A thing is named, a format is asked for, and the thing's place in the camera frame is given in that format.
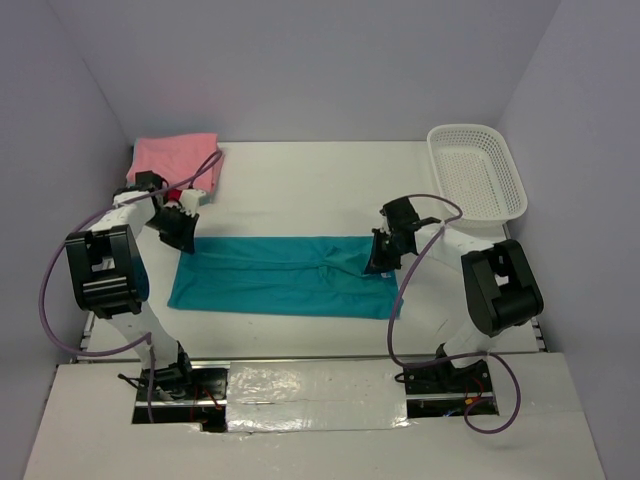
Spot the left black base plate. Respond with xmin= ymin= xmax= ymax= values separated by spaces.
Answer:
xmin=128 ymin=366 xmax=228 ymax=433

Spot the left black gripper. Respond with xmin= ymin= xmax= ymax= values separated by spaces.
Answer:
xmin=144 ymin=205 xmax=199 ymax=254

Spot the teal blue t shirt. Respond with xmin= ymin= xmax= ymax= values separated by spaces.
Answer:
xmin=167 ymin=236 xmax=398 ymax=320

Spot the white plastic laundry basket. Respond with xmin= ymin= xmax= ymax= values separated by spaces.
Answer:
xmin=426 ymin=124 xmax=528 ymax=229

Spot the silver tape patch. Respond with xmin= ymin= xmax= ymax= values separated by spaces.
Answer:
xmin=226 ymin=359 xmax=409 ymax=433

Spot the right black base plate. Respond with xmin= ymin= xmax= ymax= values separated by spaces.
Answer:
xmin=394 ymin=360 xmax=498 ymax=419

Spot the pink t shirt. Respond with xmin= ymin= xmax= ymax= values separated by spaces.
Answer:
xmin=126 ymin=133 xmax=218 ymax=185

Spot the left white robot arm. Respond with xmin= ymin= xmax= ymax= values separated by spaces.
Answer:
xmin=65 ymin=171 xmax=206 ymax=400

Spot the red t shirt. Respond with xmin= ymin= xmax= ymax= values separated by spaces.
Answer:
xmin=165 ymin=189 xmax=182 ymax=202

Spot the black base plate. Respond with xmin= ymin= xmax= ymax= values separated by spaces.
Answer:
xmin=394 ymin=360 xmax=498 ymax=419
xmin=128 ymin=366 xmax=228 ymax=433

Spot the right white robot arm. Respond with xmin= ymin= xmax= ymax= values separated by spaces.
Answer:
xmin=364 ymin=194 xmax=544 ymax=391

